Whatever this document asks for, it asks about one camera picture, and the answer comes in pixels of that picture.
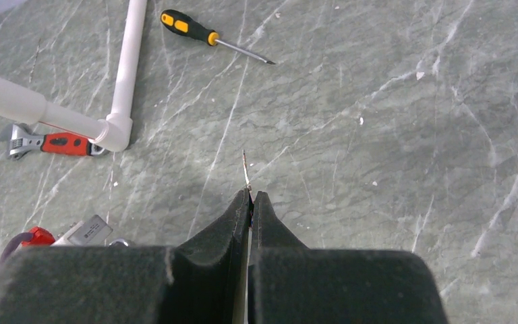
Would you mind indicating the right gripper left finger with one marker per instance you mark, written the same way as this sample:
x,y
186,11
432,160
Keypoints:
x,y
199,281

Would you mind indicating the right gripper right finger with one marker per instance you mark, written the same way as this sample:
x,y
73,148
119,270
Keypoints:
x,y
292,283

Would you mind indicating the yellow black screwdriver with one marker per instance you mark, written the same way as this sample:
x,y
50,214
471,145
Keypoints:
x,y
182,24

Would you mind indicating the red handled adjustable wrench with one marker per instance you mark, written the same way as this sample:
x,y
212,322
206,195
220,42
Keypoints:
x,y
20,140

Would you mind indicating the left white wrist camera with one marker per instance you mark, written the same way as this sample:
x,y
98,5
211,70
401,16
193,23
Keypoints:
x,y
94,231

